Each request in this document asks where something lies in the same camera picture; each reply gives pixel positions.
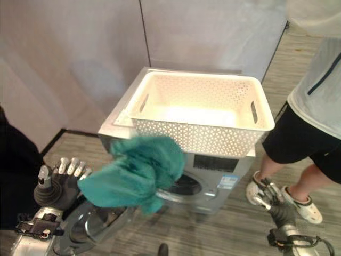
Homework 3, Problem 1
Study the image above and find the person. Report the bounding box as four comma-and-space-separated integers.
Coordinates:
258, 0, 341, 199

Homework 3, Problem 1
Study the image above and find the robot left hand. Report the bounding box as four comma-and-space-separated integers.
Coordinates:
34, 157, 93, 214

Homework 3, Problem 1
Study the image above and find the silver front-load washing machine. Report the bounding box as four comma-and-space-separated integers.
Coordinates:
97, 66, 257, 215

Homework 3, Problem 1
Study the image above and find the blue white energy label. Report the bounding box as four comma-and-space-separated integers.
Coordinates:
218, 174, 238, 190

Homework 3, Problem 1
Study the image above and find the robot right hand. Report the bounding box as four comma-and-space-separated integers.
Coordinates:
251, 177, 297, 228

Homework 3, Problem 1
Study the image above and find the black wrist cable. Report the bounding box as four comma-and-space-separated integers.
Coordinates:
289, 234, 336, 256

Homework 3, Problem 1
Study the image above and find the person's white shoe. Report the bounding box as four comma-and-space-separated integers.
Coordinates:
281, 185, 323, 225
245, 170, 270, 206

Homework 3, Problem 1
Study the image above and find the white perforated laundry basket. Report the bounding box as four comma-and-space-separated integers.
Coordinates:
113, 71, 276, 158

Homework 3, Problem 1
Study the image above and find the round washer door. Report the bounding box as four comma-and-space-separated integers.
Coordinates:
53, 196, 137, 256

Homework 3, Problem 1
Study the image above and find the green cloth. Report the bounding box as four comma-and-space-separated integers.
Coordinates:
77, 135, 188, 215

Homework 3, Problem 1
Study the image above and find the black washer control panel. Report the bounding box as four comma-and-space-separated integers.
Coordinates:
193, 154, 239, 173

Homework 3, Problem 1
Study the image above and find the large black object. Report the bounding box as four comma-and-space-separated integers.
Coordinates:
0, 106, 45, 231

